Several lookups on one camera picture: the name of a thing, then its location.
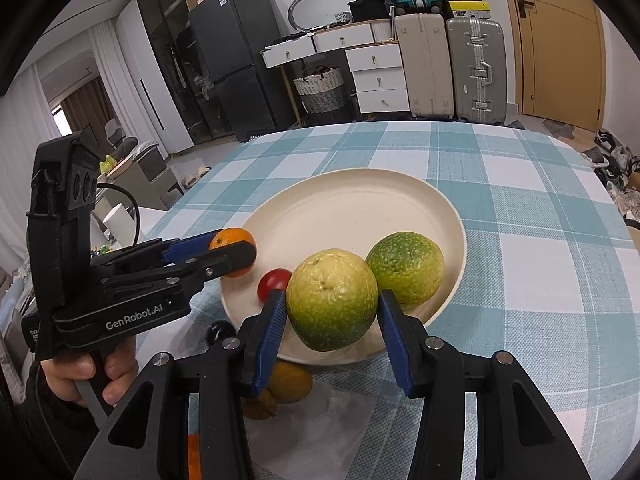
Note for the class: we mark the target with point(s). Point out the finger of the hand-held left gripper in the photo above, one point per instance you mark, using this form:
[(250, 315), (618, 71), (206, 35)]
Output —
[(235, 257), (192, 248)]

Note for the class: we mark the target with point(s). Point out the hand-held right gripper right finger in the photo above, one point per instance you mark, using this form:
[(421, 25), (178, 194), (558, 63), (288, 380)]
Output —
[(395, 345)]

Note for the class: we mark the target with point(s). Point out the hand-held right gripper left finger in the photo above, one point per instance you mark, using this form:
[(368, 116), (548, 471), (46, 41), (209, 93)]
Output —
[(270, 340)]

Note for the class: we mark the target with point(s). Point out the orange mandarin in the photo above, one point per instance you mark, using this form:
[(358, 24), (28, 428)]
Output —
[(194, 460), (235, 237)]

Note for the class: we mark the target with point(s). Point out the red tomato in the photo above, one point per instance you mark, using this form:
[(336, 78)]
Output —
[(272, 280)]

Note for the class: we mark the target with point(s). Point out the small reddish brown fruit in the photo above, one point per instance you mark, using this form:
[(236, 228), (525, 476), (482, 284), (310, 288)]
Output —
[(295, 382)]

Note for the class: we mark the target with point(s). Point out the dark plum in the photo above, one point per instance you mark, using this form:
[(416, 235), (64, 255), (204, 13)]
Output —
[(220, 332)]

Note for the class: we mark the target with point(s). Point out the yellow-green citrus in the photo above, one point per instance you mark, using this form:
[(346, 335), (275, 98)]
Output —
[(330, 300)]

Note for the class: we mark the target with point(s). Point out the green speckled citrus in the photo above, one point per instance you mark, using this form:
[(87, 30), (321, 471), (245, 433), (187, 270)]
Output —
[(405, 265)]

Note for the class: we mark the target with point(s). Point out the cream round plate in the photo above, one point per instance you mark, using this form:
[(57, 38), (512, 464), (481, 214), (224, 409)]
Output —
[(350, 210)]

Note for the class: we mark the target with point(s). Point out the person's left forearm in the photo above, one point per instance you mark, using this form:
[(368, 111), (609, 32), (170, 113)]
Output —
[(50, 435)]

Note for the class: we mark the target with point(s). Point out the person's left hand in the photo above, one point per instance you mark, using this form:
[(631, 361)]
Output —
[(65, 375)]

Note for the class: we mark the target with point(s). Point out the beige slippers pair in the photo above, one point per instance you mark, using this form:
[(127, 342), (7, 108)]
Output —
[(195, 176)]

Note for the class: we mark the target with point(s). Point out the white curtain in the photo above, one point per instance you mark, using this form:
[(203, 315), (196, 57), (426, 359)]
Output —
[(25, 160)]

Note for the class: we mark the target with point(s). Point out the teal checkered tablecloth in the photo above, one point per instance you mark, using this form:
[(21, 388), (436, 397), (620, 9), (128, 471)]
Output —
[(525, 260)]

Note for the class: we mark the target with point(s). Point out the white tall cabinet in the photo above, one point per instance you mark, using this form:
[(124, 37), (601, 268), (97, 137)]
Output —
[(140, 85)]

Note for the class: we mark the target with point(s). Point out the woven laundry basket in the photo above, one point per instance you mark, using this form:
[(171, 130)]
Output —
[(320, 92)]

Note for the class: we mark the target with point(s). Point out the black glass cabinet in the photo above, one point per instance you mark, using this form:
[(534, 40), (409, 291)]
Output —
[(165, 60)]

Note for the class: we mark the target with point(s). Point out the dark grey refrigerator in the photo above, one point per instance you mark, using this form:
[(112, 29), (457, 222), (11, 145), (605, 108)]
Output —
[(235, 60)]

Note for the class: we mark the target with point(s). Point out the white drawer dresser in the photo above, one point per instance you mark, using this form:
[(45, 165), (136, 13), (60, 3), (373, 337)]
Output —
[(375, 60)]

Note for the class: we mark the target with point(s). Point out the beige suitcase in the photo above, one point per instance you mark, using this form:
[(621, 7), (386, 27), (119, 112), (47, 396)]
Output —
[(422, 65)]

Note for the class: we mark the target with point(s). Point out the grey floor rag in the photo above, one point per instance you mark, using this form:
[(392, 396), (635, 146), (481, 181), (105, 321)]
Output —
[(557, 130)]

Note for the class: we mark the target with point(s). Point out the black storage box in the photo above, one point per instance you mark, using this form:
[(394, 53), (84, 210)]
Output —
[(370, 11)]

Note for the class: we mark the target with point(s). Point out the silver suitcase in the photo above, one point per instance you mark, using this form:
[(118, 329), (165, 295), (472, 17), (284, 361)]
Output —
[(475, 70)]

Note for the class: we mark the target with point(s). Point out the loose sneakers group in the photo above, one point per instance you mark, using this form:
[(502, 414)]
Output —
[(612, 155)]

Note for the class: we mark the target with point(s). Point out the wooden door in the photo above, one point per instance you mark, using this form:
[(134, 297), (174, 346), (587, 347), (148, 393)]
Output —
[(560, 50)]

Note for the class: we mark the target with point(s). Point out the yellow black shoe box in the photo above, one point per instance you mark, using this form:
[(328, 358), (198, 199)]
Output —
[(470, 10)]

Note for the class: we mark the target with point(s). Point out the oval mirror frame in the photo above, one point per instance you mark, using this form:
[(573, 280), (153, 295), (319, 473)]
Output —
[(300, 2)]

